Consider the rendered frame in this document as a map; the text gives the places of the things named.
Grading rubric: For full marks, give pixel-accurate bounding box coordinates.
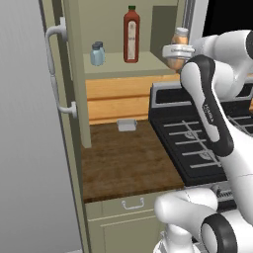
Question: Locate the white framed dark window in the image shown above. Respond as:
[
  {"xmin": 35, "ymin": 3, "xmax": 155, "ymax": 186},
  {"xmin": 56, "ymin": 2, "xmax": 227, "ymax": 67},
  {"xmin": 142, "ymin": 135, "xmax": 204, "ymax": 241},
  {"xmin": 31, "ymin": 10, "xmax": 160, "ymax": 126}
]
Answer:
[{"xmin": 184, "ymin": 0, "xmax": 253, "ymax": 39}]

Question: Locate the blue grey shaker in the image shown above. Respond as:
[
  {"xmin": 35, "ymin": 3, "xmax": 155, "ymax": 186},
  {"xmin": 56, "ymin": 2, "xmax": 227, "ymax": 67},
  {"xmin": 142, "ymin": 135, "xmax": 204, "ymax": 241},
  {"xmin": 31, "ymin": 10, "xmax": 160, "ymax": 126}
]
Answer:
[{"xmin": 90, "ymin": 41, "xmax": 107, "ymax": 67}]

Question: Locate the black stove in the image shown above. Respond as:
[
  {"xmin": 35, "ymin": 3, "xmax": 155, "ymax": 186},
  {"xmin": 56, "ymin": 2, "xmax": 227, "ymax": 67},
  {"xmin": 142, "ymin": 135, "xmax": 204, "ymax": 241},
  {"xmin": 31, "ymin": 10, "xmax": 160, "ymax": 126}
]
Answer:
[{"xmin": 148, "ymin": 72, "xmax": 253, "ymax": 212}]

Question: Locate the orange condiment bottle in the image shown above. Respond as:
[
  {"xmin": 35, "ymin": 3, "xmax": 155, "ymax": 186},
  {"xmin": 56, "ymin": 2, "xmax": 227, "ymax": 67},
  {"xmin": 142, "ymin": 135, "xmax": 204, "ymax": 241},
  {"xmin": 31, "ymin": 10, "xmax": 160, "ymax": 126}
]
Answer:
[{"xmin": 170, "ymin": 27, "xmax": 191, "ymax": 72}]

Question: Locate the olive cabinet door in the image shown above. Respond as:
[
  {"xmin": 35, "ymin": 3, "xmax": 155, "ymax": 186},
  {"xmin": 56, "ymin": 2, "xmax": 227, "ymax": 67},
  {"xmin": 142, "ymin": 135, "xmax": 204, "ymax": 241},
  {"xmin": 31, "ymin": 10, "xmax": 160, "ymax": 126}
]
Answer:
[{"xmin": 61, "ymin": 0, "xmax": 93, "ymax": 149}]

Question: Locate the olive drawer front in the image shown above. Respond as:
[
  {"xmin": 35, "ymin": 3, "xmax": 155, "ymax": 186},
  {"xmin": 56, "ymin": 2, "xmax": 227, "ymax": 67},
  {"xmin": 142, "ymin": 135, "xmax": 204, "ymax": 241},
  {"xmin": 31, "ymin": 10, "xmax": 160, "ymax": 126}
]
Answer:
[{"xmin": 85, "ymin": 191, "xmax": 160, "ymax": 222}]

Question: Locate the white cabinet door handle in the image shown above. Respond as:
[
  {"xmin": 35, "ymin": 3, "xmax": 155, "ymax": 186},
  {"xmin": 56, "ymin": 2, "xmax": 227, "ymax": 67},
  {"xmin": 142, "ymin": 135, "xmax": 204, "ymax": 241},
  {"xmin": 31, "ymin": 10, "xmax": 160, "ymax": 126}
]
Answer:
[{"xmin": 44, "ymin": 17, "xmax": 79, "ymax": 120}]

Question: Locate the olive wall cabinet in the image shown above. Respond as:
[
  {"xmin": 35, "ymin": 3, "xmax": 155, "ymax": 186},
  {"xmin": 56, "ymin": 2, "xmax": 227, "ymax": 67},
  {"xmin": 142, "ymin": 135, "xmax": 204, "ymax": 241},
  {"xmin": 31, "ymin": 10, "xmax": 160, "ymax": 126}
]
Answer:
[{"xmin": 77, "ymin": 0, "xmax": 188, "ymax": 81}]

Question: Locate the olive cupboard door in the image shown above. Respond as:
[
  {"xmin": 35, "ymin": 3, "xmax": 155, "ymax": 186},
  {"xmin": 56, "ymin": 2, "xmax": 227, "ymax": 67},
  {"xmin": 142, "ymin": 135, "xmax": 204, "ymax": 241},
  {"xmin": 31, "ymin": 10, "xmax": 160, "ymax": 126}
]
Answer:
[{"xmin": 98, "ymin": 219, "xmax": 167, "ymax": 253}]

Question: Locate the red sauce bottle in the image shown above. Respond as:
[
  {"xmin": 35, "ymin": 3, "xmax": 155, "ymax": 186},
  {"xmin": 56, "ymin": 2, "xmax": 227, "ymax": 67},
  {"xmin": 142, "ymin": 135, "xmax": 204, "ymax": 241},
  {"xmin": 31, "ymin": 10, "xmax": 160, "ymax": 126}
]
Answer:
[{"xmin": 123, "ymin": 4, "xmax": 141, "ymax": 64}]

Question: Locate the white drawer handle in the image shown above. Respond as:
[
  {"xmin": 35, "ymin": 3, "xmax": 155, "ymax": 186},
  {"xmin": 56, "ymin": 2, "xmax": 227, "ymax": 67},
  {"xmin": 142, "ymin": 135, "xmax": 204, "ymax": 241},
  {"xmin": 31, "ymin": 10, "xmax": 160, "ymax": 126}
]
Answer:
[{"xmin": 121, "ymin": 197, "xmax": 146, "ymax": 211}]

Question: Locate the small white tray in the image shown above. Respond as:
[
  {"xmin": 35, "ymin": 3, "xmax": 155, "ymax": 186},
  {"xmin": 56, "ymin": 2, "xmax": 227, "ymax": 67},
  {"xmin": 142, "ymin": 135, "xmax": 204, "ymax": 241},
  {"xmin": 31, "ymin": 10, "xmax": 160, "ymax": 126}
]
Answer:
[{"xmin": 116, "ymin": 119, "xmax": 138, "ymax": 133}]

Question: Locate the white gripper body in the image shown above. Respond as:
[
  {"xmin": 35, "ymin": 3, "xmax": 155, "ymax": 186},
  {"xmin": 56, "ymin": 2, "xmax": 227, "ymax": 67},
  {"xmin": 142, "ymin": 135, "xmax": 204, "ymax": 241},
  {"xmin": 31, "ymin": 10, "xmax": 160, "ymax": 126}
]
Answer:
[{"xmin": 161, "ymin": 43, "xmax": 197, "ymax": 61}]

